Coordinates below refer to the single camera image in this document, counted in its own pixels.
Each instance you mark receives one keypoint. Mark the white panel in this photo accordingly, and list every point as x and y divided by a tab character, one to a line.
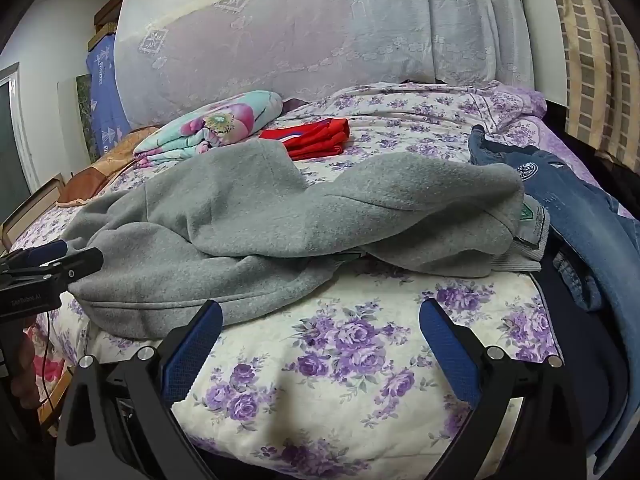
67	125

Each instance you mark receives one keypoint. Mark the plaid curtain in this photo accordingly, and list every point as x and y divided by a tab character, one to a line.
595	60

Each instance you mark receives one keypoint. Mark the purple floral bed quilt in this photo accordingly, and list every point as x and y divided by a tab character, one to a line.
340	360

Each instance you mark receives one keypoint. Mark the person's left hand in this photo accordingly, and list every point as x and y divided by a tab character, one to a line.
24	365

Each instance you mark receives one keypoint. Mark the blue denim jeans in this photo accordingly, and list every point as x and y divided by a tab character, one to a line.
575	200

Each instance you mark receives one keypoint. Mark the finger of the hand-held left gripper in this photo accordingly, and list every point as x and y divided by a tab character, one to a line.
75	265
45	252

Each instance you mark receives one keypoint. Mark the red folded garment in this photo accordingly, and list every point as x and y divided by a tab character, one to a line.
310	140

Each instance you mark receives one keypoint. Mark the blue printed bag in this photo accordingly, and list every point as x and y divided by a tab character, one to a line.
102	95

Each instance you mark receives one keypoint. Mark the stacked cardboard boxes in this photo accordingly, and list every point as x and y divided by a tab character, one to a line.
107	20

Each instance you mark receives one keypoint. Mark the window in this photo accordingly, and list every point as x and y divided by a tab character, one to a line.
12	150

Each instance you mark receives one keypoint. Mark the grey sweatshirt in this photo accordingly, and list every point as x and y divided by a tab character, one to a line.
280	215

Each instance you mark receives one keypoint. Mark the brown pillow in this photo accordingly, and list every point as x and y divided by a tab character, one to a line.
100	175

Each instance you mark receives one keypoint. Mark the teal pink floral folded blanket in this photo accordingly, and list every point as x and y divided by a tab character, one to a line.
210	125

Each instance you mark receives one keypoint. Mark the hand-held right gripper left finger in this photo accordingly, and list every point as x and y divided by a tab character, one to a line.
195	352

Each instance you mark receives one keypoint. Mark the green picture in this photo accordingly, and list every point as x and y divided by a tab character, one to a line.
86	115

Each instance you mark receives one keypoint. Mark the pink floral sheet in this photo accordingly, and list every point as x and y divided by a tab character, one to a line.
52	365

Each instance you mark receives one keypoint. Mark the dark navy cloth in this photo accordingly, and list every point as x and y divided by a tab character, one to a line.
575	340

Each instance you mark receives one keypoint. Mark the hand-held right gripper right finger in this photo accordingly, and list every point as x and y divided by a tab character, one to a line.
450	355

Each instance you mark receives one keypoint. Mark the white lace cover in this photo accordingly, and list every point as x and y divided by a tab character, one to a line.
300	25

